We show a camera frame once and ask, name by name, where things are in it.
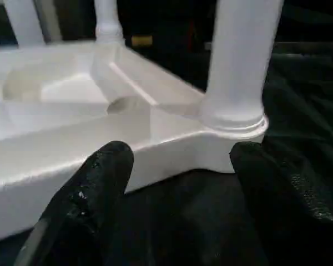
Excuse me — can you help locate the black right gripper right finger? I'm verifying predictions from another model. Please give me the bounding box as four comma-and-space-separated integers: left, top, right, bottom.
229, 141, 333, 266

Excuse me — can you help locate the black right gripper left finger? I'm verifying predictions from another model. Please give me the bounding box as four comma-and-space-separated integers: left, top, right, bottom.
15, 140, 136, 266

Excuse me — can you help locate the white plastic table top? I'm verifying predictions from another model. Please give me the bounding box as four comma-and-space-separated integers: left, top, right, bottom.
0, 40, 269, 245

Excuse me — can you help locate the black mat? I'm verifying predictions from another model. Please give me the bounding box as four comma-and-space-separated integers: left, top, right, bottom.
0, 40, 333, 266

